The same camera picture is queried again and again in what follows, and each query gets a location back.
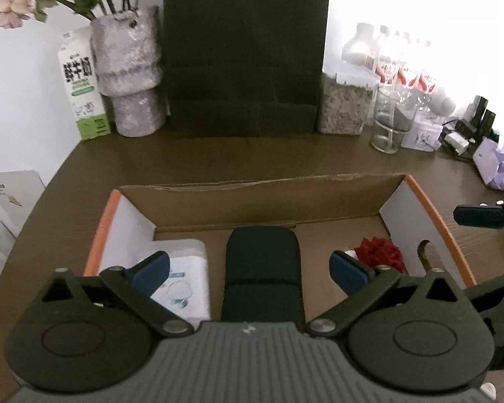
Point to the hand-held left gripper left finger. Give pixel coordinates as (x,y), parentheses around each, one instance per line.
(151,273)

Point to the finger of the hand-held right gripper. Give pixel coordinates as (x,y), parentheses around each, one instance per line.
(495,289)
(474,216)

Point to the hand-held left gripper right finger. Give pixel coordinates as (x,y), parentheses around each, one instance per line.
(348,273)

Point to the dark teal case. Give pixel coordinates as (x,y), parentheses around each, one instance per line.
(262,268)

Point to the orange cardboard box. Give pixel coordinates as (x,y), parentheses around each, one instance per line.
(256,205)

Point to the brown wooden desktop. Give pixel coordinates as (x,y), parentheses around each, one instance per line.
(235,155)

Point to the red ribbon bow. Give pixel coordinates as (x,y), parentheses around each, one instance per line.
(378,254)

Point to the clear tub with white lid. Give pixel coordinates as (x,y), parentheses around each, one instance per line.
(185,285)

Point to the purple tissue pack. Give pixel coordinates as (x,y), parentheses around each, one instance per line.
(500,168)

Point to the small white printed box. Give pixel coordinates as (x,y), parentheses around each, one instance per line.
(422,134)

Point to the charger and black devices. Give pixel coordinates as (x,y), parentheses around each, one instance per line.
(481,111)

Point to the white round device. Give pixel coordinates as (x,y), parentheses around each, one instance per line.
(443,105)

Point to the clear drinking glass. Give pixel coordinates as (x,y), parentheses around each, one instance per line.
(386,134)

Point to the white flat carton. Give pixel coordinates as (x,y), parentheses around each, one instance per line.
(12,193)

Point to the clear jar of seeds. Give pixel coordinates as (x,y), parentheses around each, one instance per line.
(344,105)

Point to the cluster of clear water bottles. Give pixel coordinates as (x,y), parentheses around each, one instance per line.
(386,67)

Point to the green white milk carton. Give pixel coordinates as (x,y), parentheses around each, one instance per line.
(82,92)

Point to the grey textured vase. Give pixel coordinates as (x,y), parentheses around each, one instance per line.
(130,75)

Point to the dark green paper bag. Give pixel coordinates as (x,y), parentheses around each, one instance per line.
(243,50)

